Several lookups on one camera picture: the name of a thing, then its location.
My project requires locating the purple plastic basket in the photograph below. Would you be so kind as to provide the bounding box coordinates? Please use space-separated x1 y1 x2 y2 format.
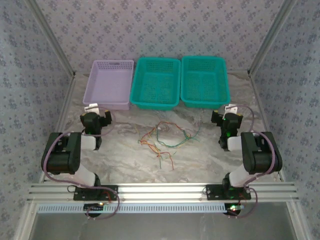
82 59 135 111

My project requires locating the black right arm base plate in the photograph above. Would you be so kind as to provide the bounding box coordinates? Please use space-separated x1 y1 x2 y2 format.
205 184 252 201

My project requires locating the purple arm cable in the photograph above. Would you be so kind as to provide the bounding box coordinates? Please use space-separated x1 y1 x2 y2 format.
226 104 284 220
41 106 121 221

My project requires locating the aluminium table side rail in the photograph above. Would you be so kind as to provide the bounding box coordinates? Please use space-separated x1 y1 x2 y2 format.
248 72 286 181
41 72 77 182

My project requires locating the teal plastic basket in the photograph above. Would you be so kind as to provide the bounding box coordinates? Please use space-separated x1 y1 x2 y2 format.
129 56 182 112
180 55 231 109

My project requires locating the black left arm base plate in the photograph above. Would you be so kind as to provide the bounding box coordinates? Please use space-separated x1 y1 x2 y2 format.
73 185 119 201

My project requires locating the aluminium front rail frame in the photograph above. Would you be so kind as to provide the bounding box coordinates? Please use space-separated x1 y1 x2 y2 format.
26 181 300 203

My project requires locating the aluminium corner post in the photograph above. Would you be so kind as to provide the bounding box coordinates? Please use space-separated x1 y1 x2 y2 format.
24 0 77 77
247 0 298 76

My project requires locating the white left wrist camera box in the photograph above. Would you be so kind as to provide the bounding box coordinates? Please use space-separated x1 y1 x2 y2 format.
84 102 99 113

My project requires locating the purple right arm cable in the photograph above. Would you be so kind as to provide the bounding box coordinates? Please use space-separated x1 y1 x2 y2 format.
226 104 284 220

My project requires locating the black controller board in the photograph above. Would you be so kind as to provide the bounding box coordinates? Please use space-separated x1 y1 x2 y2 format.
83 202 106 212
224 203 245 213

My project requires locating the red cable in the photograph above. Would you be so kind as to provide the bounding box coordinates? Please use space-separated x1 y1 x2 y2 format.
137 139 162 154
140 121 187 141
156 151 175 171

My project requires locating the white slotted cable duct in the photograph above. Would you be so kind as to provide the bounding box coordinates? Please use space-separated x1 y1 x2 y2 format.
37 202 227 215

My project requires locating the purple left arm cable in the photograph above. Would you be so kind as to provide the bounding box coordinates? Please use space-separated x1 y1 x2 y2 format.
41 106 121 221

